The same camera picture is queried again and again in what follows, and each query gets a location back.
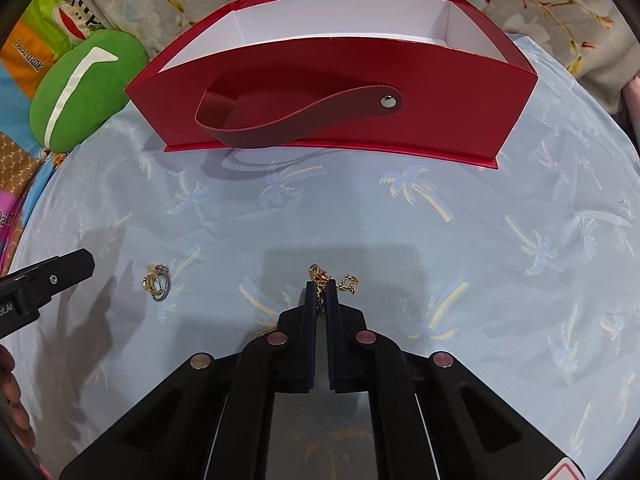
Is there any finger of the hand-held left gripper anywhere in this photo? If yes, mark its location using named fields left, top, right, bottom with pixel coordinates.
left=0, top=248, right=97, bottom=307

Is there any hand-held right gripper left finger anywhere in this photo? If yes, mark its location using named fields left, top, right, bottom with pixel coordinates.
left=59, top=280, right=327, bottom=480

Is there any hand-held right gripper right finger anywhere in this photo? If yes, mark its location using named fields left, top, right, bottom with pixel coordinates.
left=325, top=280, right=571, bottom=480

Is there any gold chain with black clover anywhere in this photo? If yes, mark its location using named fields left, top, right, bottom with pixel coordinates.
left=257, top=263, right=360, bottom=341

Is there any red box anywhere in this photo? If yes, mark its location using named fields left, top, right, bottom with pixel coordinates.
left=124, top=0, right=540, bottom=170

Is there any person's left hand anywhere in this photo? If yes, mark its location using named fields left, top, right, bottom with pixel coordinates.
left=0, top=344, right=32, bottom=436

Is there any colourful cartoon printed blanket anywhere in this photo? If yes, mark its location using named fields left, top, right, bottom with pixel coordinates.
left=0, top=0, right=113, bottom=271

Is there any green round cushion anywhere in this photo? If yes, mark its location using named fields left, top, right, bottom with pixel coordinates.
left=28, top=29, right=151, bottom=154

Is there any grey floral blanket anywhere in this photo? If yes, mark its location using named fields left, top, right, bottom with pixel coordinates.
left=72, top=0, right=640, bottom=121

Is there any silver and gold ring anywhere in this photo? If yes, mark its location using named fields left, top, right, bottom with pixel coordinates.
left=142, top=262, right=173, bottom=303

